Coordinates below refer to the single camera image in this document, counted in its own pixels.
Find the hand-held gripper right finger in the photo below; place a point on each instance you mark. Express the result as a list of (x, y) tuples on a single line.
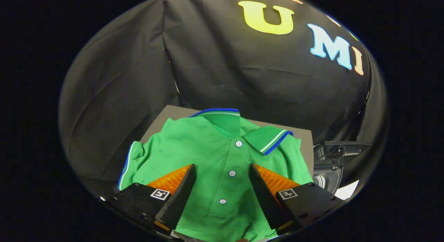
[(265, 200)]

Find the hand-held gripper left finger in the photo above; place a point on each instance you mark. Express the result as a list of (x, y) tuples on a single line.
[(177, 200)]

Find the green polo shirt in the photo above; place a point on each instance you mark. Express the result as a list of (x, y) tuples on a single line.
[(208, 155)]

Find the white flat sheet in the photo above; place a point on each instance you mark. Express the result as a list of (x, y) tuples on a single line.
[(347, 190)]

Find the black backdrop cloth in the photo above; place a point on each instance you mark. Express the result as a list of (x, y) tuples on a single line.
[(225, 68)]

